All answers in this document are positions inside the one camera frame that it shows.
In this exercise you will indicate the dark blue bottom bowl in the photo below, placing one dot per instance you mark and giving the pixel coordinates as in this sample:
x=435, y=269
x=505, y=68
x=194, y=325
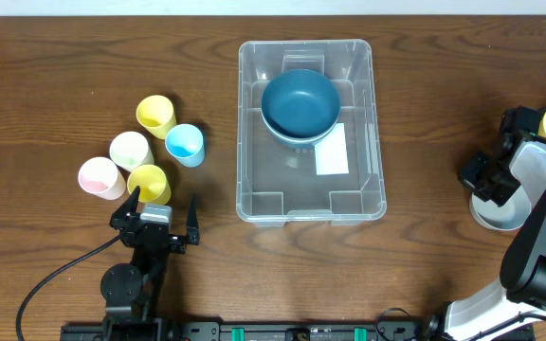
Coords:
x=299, y=142

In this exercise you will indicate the dark blue top bowl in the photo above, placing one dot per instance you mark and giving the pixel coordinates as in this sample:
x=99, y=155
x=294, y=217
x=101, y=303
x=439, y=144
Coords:
x=301, y=93

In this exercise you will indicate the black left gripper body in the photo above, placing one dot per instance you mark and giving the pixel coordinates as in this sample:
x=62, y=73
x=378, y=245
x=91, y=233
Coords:
x=151, y=232

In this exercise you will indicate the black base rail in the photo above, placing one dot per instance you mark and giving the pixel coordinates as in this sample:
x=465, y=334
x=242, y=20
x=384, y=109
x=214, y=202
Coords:
x=399, y=329

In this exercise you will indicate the light grey small bowl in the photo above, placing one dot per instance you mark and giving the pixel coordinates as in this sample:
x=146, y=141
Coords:
x=511, y=216

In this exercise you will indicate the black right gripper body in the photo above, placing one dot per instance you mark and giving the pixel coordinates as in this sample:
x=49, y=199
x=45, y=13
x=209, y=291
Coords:
x=480, y=175

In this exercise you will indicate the clear plastic storage bin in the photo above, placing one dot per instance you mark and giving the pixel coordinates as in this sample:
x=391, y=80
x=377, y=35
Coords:
x=277, y=184

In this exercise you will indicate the white paper label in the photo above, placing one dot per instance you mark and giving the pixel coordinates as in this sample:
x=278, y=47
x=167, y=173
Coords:
x=331, y=153

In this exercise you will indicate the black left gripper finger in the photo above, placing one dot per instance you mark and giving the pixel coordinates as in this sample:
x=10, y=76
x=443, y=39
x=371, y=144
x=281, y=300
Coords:
x=193, y=231
x=126, y=214

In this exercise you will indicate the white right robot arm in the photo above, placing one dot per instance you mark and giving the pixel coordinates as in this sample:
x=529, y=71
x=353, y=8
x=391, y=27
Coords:
x=504, y=309

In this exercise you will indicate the near yellow plastic cup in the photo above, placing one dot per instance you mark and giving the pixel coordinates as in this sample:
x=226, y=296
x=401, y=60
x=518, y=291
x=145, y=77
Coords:
x=153, y=184

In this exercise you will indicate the white plastic cup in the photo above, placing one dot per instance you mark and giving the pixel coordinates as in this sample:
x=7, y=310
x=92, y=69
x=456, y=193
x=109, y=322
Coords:
x=131, y=150

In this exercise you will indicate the yellow plastic cup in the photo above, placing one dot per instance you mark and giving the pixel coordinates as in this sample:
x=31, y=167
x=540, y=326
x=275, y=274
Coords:
x=157, y=115
x=153, y=184

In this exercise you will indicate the dark blue bowl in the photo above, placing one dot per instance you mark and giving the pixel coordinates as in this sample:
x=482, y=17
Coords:
x=301, y=93
x=299, y=142

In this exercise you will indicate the cream large bowl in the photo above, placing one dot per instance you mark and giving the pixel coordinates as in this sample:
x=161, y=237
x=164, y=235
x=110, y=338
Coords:
x=300, y=131

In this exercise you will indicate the far yellow plastic cup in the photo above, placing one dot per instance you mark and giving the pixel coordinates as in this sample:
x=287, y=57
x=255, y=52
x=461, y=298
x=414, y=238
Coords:
x=157, y=115

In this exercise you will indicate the pink plastic cup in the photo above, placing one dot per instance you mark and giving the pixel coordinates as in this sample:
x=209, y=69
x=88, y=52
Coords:
x=101, y=177

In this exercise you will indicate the light blue plastic cup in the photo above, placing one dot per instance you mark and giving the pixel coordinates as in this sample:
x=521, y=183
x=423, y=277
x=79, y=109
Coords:
x=186, y=143

